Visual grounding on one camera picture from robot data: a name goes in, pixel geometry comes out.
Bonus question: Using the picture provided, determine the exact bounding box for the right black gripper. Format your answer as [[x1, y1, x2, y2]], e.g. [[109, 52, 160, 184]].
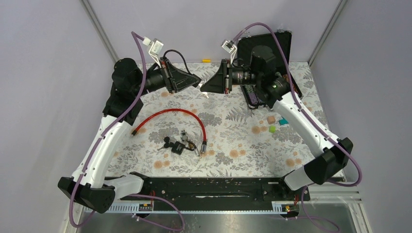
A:
[[202, 59, 262, 94]]

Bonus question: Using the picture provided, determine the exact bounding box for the teal block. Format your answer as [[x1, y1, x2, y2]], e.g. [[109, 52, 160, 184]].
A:
[[278, 118, 289, 126]]

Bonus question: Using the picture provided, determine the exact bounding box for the red cable lock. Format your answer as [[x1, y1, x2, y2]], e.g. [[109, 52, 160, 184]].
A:
[[130, 108, 207, 156]]

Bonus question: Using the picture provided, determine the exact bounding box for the brass padlock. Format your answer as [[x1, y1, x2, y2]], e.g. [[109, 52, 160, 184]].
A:
[[181, 130, 198, 155]]

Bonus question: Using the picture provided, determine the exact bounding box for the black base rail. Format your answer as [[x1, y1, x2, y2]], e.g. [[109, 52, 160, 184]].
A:
[[103, 176, 311, 213]]

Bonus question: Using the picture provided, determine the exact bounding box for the black poker chip case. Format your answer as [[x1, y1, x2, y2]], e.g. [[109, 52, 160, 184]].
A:
[[237, 31, 303, 110]]

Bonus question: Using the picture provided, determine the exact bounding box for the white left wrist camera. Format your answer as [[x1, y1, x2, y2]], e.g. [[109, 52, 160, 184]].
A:
[[142, 37, 164, 67]]

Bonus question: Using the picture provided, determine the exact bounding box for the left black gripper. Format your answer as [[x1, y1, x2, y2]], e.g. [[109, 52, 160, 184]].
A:
[[131, 55, 197, 97]]

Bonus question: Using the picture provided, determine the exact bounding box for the green cube block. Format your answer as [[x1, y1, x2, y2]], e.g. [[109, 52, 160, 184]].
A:
[[269, 125, 276, 133]]

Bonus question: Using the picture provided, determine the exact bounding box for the wooden cube block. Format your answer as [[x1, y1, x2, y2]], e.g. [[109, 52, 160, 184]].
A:
[[266, 116, 276, 124]]

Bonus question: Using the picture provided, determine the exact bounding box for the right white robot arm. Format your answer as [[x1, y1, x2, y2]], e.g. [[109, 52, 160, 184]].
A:
[[200, 46, 353, 200]]

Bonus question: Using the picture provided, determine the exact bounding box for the black padlock with keys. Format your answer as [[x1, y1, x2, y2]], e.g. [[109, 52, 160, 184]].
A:
[[159, 136, 186, 155]]

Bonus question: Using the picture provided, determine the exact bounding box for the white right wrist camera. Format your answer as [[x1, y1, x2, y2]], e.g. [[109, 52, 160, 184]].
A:
[[221, 40, 238, 64]]

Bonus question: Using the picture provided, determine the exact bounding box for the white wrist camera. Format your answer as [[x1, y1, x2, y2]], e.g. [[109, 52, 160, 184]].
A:
[[221, 40, 238, 64], [142, 37, 164, 67]]

